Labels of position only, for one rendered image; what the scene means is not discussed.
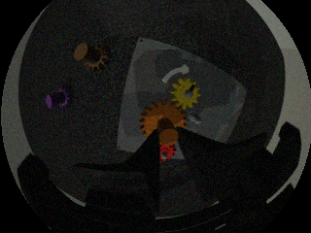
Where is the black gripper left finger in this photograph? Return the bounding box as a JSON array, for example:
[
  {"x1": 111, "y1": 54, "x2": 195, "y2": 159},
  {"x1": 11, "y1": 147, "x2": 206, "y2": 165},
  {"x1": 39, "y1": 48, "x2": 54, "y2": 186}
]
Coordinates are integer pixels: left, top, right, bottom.
[{"x1": 73, "y1": 128, "x2": 160, "y2": 215}]

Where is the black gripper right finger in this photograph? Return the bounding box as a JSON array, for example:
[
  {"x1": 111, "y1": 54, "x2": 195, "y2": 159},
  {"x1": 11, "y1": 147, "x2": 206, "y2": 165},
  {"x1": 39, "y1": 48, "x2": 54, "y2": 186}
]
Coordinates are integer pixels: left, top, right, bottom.
[{"x1": 176, "y1": 125, "x2": 267, "y2": 205}]

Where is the purple gear with hub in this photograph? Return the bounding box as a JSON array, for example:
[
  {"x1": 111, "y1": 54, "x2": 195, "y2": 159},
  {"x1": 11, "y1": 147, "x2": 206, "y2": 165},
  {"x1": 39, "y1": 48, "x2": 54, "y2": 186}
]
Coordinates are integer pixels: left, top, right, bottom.
[{"x1": 46, "y1": 84, "x2": 73, "y2": 109}]

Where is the red gear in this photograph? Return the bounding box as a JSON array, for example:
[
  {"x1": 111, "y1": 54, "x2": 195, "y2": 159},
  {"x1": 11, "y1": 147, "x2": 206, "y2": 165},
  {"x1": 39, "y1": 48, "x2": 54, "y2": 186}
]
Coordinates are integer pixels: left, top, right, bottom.
[{"x1": 159, "y1": 144, "x2": 176, "y2": 160}]

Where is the white curved arrow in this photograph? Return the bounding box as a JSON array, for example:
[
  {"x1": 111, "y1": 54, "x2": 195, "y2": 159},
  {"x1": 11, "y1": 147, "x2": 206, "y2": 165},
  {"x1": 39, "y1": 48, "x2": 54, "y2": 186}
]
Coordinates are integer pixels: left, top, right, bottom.
[{"x1": 162, "y1": 63, "x2": 190, "y2": 83}]

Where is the yellow gear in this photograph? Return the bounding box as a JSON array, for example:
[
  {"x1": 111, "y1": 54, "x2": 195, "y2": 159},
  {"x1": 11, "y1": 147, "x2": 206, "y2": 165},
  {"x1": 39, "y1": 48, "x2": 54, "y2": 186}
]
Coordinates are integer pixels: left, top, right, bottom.
[{"x1": 170, "y1": 77, "x2": 201, "y2": 110}]

